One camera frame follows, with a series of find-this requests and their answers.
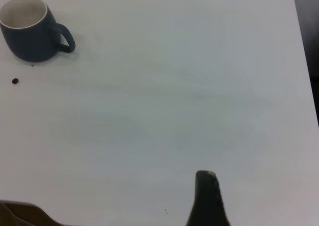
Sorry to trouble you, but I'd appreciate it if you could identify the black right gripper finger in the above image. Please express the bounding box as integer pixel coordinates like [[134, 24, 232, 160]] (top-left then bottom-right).
[[185, 170, 231, 226]]

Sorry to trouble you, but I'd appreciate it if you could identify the dark blue-grey ceramic mug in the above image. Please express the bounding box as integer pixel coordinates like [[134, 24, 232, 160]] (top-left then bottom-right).
[[0, 0, 76, 63]]

